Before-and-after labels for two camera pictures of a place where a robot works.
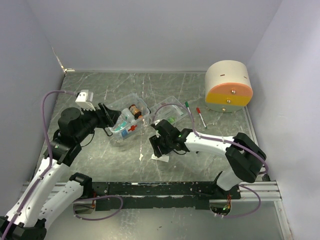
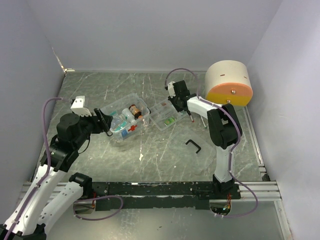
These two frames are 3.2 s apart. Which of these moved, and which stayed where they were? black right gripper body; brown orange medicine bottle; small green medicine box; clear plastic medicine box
Moved: black right gripper body
Stayed: clear plastic medicine box; brown orange medicine bottle; small green medicine box
